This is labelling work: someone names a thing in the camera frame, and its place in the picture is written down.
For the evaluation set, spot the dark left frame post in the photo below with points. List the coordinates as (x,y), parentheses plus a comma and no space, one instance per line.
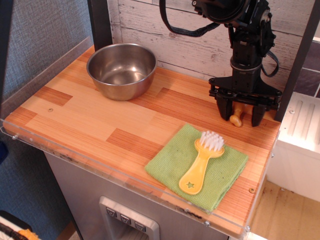
(100,23)

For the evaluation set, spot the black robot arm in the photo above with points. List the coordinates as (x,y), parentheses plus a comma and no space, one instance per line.
(251,38)

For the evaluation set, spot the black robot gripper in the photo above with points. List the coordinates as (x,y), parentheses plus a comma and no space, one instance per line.
(244,86)

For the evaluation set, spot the dark right frame post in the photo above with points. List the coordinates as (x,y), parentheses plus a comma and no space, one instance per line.
(299,60)

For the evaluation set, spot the stainless steel bowl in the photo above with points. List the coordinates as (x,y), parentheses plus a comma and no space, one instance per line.
(122,71)

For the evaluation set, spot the toy chicken thigh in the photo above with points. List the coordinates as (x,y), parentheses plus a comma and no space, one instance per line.
(238,110)

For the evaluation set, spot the toy fridge cabinet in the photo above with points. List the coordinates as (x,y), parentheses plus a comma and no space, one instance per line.
(103,210)

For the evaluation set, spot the white toy sink unit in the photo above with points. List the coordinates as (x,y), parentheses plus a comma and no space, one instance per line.
(295,162)

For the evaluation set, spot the dark frame post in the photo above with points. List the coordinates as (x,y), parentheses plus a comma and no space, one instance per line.
(299,60)
(100,23)

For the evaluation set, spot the green cloth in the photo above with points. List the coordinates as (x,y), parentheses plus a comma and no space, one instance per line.
(173,161)

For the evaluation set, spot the yellow brush white bristles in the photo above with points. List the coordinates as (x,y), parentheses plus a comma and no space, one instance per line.
(210,145)

